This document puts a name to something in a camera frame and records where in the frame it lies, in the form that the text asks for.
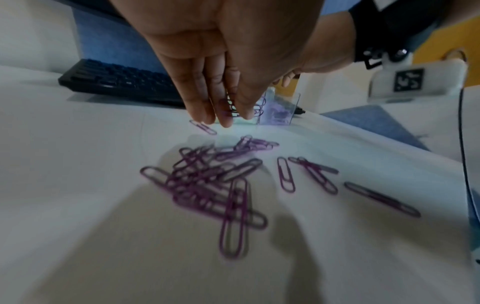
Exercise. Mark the person's right hand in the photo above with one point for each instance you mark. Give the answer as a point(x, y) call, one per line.
point(330, 44)

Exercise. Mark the person's left hand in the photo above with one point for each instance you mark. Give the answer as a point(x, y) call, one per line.
point(225, 35)

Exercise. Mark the transparent box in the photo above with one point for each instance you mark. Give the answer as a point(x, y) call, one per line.
point(294, 104)

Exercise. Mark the single purple paper clip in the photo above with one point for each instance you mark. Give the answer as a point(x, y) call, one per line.
point(258, 109)
point(225, 109)

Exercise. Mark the heap of purple paper clips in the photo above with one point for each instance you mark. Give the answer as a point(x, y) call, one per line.
point(210, 184)

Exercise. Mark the black right wristband with markers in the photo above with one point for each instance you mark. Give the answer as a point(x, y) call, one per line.
point(397, 26)

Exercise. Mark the black keyboard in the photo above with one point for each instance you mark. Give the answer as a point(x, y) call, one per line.
point(112, 80)

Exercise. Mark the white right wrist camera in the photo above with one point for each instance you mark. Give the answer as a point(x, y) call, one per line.
point(412, 80)

